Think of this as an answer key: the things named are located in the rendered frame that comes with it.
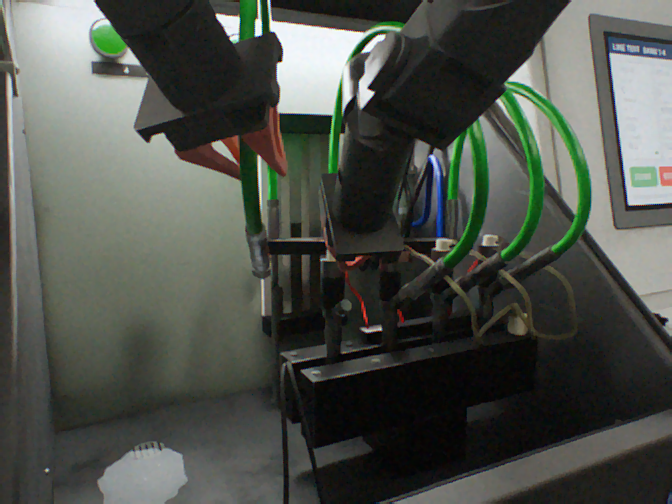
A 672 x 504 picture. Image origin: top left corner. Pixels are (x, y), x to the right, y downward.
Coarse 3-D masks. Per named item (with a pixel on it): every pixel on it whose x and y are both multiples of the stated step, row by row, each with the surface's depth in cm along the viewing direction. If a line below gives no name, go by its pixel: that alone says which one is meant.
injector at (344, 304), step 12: (324, 264) 61; (324, 276) 61; (336, 276) 61; (324, 288) 61; (336, 288) 61; (324, 300) 62; (336, 300) 61; (324, 312) 62; (336, 312) 61; (336, 324) 62; (336, 336) 62; (336, 348) 63; (336, 360) 63
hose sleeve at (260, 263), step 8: (264, 224) 46; (248, 232) 46; (264, 232) 46; (248, 240) 47; (256, 240) 46; (264, 240) 47; (256, 248) 48; (264, 248) 48; (256, 256) 49; (264, 256) 50; (256, 264) 51; (264, 264) 51
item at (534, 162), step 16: (512, 96) 56; (512, 112) 56; (528, 128) 54; (528, 144) 54; (528, 160) 54; (544, 192) 54; (528, 208) 55; (528, 224) 55; (528, 240) 56; (496, 256) 59; (512, 256) 58; (480, 272) 62; (496, 272) 61; (464, 288) 65
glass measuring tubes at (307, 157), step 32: (288, 128) 82; (320, 128) 84; (288, 160) 86; (320, 160) 86; (288, 192) 86; (288, 224) 87; (320, 224) 88; (288, 256) 88; (320, 256) 89; (288, 288) 89; (320, 288) 90; (288, 320) 87; (320, 320) 90
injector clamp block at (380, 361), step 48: (528, 336) 72; (288, 384) 64; (336, 384) 59; (384, 384) 62; (432, 384) 65; (480, 384) 69; (528, 384) 73; (336, 432) 60; (384, 432) 68; (432, 432) 66
